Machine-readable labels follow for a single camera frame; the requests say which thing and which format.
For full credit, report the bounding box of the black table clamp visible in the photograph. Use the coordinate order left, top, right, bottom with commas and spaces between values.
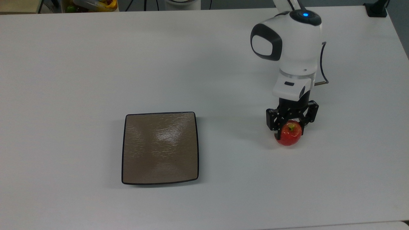
364, 0, 390, 18

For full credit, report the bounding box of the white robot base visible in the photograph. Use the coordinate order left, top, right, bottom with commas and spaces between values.
164, 0, 201, 10

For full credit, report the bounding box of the red apple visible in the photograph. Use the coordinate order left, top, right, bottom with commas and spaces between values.
275, 120, 303, 147

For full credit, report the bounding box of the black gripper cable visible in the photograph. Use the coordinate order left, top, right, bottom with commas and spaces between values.
315, 42, 329, 87

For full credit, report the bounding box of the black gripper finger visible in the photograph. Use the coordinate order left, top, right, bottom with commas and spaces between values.
266, 108, 288, 141
297, 100, 320, 136

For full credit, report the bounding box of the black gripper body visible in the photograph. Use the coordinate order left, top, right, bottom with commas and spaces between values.
279, 91, 311, 121

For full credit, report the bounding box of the clear box of toy fruit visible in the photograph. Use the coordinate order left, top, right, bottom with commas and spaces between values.
62, 0, 119, 13

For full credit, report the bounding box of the beige wooden board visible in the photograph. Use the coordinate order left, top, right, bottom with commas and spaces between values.
0, 0, 44, 15

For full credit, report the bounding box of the square brown ceramic plate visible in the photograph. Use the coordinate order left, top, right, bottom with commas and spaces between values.
121, 111, 200, 186

